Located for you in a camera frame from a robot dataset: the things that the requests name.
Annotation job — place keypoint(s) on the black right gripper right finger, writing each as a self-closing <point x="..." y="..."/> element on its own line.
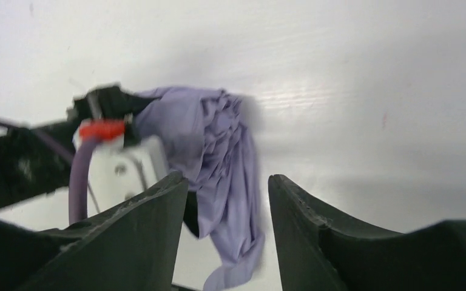
<point x="320" y="247"/>

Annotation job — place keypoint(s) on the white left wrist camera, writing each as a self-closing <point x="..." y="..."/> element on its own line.
<point x="104" y="174"/>

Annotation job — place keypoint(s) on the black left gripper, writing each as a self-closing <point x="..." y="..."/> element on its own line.
<point x="107" y="113"/>

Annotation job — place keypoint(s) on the purple folding umbrella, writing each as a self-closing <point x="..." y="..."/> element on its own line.
<point x="205" y="138"/>

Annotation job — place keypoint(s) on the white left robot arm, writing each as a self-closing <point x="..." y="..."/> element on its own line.
<point x="37" y="160"/>

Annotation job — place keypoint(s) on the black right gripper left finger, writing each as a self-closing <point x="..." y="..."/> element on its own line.
<point x="132" y="246"/>

